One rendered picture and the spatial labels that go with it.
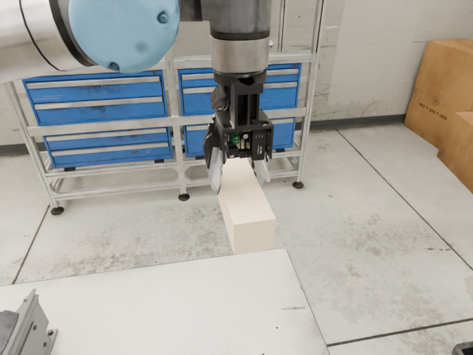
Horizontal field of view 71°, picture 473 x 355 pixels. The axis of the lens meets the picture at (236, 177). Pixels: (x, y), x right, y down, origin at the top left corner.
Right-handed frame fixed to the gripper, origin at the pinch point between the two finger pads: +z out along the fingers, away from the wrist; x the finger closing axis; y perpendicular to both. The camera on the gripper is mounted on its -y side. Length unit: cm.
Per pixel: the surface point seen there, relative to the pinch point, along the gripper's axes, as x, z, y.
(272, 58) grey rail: 50, 16, -138
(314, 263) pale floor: 58, 108, -68
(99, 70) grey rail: -43, 17, -141
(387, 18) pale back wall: 175, 11, -221
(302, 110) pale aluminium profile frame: 71, 48, -135
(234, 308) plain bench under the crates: -0.2, 38.2, -2.2
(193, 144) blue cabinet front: 2, 67, -142
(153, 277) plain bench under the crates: -19.4, 38.1, -15.6
